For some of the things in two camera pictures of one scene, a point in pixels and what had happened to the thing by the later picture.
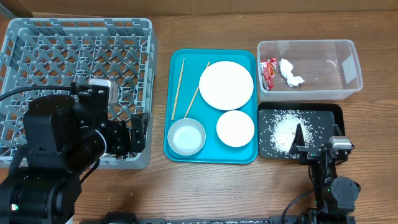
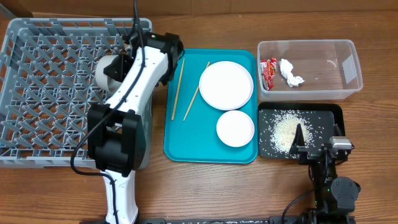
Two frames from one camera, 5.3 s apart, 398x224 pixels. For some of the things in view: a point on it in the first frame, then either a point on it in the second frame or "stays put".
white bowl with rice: x=235 y=128 stays put
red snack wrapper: x=268 y=70 stays put
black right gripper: x=309 y=154 stays put
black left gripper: x=121 y=144 to x=124 y=64
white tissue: x=286 y=68 stays put
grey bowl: x=186 y=137 to x=108 y=84
